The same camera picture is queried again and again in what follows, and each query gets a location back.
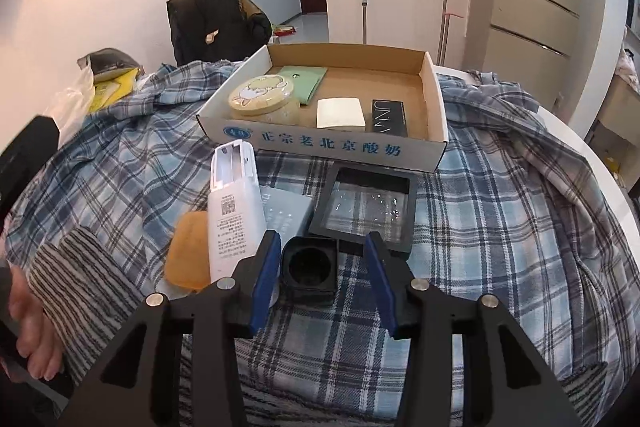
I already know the black patterned box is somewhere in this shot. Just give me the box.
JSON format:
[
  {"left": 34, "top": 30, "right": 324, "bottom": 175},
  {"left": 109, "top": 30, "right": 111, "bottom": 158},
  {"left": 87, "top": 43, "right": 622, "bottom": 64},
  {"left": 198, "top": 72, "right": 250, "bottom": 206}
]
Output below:
[{"left": 367, "top": 99, "right": 412, "bottom": 140}]

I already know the person's left hand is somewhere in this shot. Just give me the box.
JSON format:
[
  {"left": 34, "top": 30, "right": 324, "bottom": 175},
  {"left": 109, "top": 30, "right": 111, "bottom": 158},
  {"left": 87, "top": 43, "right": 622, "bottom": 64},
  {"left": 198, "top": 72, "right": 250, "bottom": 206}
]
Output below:
[{"left": 6, "top": 264, "right": 66, "bottom": 383}]

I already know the person's striped clothing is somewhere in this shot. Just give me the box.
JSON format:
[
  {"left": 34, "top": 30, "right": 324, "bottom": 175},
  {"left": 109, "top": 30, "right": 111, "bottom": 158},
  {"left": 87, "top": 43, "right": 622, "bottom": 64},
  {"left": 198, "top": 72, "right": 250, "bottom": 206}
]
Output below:
[{"left": 177, "top": 337, "right": 608, "bottom": 427}]

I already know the tan chair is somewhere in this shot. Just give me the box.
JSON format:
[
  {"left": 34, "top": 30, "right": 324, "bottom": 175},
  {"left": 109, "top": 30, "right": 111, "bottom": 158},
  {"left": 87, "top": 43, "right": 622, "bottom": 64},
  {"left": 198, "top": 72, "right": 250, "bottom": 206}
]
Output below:
[{"left": 237, "top": 0, "right": 271, "bottom": 24}]

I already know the white plastic bag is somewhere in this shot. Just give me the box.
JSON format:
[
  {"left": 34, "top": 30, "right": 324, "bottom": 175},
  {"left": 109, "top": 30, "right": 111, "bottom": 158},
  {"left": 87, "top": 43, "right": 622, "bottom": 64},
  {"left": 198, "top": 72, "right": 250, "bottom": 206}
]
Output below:
[{"left": 47, "top": 67, "right": 96, "bottom": 132}]

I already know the black jacket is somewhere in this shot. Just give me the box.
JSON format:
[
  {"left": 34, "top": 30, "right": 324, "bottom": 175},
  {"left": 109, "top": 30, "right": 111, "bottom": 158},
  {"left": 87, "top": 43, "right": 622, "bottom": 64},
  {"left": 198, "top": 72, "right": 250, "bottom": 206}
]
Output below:
[{"left": 166, "top": 0, "right": 273, "bottom": 68}]

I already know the pink broom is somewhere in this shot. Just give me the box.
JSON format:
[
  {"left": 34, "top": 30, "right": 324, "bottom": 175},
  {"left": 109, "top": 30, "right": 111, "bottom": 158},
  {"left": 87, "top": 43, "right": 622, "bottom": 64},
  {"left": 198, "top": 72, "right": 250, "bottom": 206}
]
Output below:
[{"left": 436, "top": 0, "right": 463, "bottom": 65}]

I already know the bathroom vanity cabinet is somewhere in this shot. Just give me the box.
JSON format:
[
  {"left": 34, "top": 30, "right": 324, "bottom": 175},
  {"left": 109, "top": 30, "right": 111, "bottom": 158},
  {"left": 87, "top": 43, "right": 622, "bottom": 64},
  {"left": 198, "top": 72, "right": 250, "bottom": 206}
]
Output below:
[{"left": 585, "top": 72, "right": 640, "bottom": 158}]

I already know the grey small box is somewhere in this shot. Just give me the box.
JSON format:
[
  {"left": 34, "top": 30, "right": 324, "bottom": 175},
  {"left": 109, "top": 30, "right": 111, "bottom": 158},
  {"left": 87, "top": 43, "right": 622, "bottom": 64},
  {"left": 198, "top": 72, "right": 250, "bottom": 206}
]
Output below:
[{"left": 260, "top": 185, "right": 316, "bottom": 245}]

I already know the orange soap bar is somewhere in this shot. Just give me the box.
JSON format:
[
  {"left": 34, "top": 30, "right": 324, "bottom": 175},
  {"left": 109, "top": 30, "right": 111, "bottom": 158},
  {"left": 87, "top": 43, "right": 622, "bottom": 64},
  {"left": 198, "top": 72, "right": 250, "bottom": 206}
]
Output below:
[{"left": 164, "top": 211, "right": 213, "bottom": 293}]

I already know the green pouch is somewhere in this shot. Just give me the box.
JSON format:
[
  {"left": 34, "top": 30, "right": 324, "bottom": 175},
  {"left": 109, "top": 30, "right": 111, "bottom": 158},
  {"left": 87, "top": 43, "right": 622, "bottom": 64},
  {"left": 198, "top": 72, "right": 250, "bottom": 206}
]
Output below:
[{"left": 272, "top": 65, "right": 329, "bottom": 108}]

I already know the cardboard box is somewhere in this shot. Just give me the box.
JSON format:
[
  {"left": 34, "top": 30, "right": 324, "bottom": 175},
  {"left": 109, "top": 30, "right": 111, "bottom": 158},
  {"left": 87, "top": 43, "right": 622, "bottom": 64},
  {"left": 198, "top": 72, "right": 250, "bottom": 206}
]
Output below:
[{"left": 195, "top": 43, "right": 449, "bottom": 172}]

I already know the black square display frame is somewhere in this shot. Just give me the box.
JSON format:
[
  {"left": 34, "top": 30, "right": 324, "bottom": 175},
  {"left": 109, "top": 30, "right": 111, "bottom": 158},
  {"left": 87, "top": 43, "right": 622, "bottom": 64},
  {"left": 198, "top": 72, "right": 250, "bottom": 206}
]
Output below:
[{"left": 307, "top": 161, "right": 418, "bottom": 257}]

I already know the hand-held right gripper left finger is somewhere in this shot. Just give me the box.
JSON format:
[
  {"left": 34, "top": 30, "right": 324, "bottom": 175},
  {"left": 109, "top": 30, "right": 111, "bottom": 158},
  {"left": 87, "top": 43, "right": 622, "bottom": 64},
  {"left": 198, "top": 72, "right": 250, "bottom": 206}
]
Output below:
[{"left": 57, "top": 229, "right": 282, "bottom": 427}]

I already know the round cream tin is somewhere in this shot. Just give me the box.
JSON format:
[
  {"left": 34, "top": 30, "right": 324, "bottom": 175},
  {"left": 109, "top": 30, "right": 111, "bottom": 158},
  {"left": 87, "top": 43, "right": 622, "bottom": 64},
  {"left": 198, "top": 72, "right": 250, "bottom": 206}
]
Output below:
[{"left": 228, "top": 74, "right": 303, "bottom": 128}]

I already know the small black square box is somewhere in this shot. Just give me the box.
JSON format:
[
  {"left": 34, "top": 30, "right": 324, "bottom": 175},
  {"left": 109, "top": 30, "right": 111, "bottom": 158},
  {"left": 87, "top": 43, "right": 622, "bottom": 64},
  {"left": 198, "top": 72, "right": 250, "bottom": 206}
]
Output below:
[{"left": 280, "top": 234, "right": 341, "bottom": 308}]

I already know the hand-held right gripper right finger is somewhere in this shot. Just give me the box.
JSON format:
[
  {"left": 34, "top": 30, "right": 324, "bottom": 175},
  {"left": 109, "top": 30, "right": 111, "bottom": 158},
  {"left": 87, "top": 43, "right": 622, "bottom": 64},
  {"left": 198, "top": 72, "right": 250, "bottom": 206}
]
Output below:
[{"left": 363, "top": 231, "right": 583, "bottom": 427}]

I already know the yellow packet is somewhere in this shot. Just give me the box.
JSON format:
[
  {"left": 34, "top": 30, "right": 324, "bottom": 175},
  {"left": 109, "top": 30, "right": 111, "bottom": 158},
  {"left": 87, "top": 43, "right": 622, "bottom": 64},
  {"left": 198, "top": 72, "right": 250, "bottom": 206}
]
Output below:
[{"left": 90, "top": 67, "right": 138, "bottom": 114}]

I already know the pink cloth bundle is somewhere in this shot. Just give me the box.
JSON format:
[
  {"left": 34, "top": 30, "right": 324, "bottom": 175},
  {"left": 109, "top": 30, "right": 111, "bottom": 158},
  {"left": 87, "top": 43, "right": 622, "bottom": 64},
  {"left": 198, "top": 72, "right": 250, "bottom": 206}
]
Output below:
[{"left": 615, "top": 49, "right": 640, "bottom": 88}]

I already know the white square box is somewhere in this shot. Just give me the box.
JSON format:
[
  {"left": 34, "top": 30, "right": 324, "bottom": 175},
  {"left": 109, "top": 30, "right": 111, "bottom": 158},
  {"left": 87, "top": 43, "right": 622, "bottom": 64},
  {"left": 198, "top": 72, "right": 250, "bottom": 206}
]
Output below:
[{"left": 316, "top": 97, "right": 367, "bottom": 129}]

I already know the blue plaid cloth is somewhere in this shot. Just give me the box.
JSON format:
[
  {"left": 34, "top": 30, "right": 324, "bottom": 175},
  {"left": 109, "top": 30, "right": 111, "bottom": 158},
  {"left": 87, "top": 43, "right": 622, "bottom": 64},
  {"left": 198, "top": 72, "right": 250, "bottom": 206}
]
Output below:
[{"left": 7, "top": 57, "right": 640, "bottom": 427}]

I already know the person's left forearm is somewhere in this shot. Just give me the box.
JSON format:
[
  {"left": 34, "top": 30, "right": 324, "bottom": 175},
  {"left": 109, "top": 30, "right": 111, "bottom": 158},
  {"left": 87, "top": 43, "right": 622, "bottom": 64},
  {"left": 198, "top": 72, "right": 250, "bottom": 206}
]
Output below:
[{"left": 26, "top": 227, "right": 151, "bottom": 390}]

